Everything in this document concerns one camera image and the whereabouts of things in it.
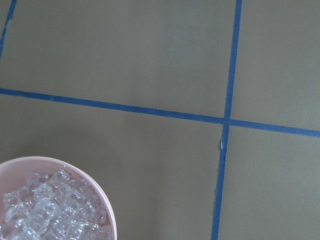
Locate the clear ice cubes pile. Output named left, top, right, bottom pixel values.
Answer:
left=0, top=169, right=113, bottom=240

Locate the blue tape line crosswise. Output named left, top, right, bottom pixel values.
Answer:
left=0, top=88, right=320, bottom=138

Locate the blue tape line lengthwise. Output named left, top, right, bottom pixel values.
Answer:
left=210, top=0, right=243, bottom=240

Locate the pink bowl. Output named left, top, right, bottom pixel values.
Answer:
left=0, top=156, right=118, bottom=240

